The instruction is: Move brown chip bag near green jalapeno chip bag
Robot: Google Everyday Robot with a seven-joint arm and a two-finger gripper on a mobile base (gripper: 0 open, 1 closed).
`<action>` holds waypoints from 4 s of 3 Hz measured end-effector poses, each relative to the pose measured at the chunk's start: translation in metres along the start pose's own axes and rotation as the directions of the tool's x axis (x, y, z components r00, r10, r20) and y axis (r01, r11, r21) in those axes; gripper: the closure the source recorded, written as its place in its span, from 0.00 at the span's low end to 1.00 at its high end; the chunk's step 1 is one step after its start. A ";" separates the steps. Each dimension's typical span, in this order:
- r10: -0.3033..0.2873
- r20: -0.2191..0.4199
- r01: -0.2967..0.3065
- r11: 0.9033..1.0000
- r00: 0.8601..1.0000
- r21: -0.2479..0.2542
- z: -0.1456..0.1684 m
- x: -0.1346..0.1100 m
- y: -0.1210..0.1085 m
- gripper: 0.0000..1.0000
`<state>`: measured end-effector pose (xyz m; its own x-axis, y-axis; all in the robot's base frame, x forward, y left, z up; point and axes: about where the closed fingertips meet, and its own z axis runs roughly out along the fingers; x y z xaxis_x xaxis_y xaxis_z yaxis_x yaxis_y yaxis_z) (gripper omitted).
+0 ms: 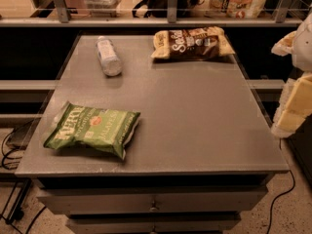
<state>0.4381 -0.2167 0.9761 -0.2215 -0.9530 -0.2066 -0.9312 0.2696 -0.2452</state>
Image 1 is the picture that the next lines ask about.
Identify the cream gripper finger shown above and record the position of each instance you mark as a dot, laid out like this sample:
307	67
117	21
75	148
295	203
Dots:
284	46
295	105

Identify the brown chip bag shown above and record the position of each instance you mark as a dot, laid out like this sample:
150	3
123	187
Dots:
191	44

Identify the colourful printed bag on shelf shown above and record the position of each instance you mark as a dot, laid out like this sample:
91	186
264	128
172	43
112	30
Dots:
237	9

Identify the green jalapeno chip bag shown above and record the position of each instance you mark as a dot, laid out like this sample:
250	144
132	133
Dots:
106	130

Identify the grey drawer cabinet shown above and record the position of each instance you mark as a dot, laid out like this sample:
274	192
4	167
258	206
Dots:
202	152

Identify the clear plastic water bottle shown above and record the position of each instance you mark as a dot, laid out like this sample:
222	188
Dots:
110	62

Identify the metal shelf rail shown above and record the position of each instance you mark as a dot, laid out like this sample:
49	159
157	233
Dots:
74	13

